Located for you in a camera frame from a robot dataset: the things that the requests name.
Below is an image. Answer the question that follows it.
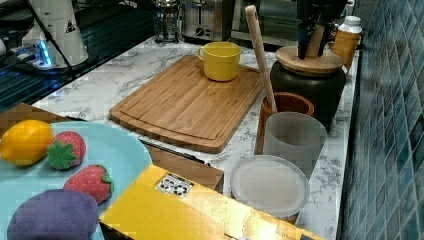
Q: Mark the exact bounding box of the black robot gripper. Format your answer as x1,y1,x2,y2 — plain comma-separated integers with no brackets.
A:
295,0,348,59

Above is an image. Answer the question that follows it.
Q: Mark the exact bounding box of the round wooden container lid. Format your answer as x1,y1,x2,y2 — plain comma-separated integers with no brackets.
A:
276,24,343,76

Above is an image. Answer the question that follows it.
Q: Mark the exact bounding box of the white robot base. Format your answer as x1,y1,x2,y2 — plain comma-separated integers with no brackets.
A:
19,0,89,70

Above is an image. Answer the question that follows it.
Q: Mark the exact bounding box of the dark tea container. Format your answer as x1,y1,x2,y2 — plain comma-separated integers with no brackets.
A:
270,61,346,132

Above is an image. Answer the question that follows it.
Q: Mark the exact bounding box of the frosted plastic lidded container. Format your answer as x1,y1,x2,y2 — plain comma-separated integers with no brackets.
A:
230,155,310,224

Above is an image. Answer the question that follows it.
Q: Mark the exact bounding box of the orange bottle white cap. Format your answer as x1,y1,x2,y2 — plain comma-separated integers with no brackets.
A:
332,16,362,70

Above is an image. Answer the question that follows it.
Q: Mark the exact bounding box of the stainless steel toaster oven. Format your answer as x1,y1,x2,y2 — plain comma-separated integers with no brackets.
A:
231,0,300,46

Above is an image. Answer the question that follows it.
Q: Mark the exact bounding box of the wooden stick utensil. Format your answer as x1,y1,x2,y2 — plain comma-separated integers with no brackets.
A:
245,5,277,112

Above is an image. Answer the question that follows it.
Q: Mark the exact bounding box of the brown wooden utensil cup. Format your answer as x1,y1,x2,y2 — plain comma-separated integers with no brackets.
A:
253,91,315,156

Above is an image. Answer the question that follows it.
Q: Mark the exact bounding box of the yellow mug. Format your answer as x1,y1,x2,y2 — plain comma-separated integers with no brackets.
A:
197,42,242,82

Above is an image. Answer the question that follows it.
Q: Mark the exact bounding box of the frosted plastic cup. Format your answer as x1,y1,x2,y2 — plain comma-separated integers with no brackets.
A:
263,112,327,179

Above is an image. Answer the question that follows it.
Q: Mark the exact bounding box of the glass french press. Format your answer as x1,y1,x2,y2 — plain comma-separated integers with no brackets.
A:
152,0,179,43

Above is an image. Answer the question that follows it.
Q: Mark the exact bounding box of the bamboo cutting board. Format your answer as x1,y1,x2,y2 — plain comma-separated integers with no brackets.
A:
109,55,262,154

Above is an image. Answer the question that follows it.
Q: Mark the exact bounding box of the yellow cardboard box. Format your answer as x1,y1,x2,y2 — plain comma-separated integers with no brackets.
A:
100,165,325,240

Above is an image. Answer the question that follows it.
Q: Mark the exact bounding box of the light blue plate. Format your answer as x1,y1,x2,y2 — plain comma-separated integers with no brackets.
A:
0,121,152,240

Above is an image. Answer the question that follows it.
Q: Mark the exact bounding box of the red toy strawberry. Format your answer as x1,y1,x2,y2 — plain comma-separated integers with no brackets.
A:
64,165,114,204
46,131,86,170

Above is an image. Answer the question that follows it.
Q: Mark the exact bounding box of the yellow toy lemon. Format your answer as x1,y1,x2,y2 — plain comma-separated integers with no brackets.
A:
1,120,54,166

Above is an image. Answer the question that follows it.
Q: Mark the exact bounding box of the purple plush eggplant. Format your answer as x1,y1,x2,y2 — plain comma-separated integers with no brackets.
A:
7,189,98,240

